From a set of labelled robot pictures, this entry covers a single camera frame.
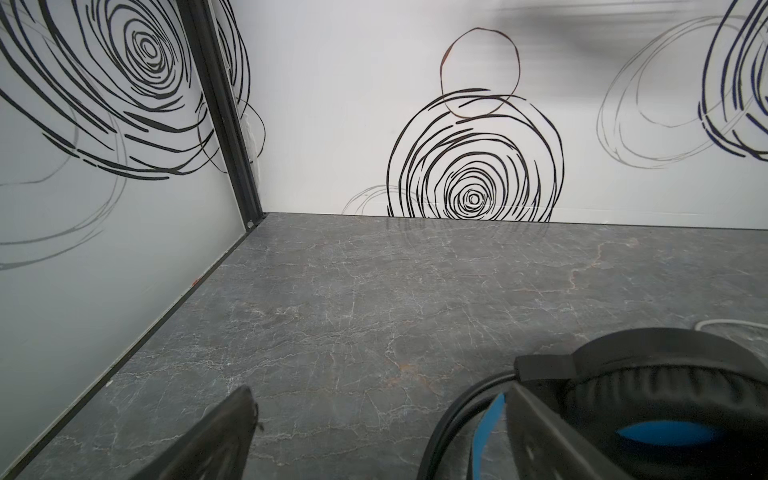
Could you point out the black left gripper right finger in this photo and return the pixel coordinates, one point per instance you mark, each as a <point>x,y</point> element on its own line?
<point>544,446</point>

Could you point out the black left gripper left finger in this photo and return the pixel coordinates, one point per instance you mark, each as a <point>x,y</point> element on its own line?
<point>216,447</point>

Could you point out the black blue gaming headset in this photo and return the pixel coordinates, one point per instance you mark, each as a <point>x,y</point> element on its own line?
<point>660,403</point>

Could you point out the black corner frame post left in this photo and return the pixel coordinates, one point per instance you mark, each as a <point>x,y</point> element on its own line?
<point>198,22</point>

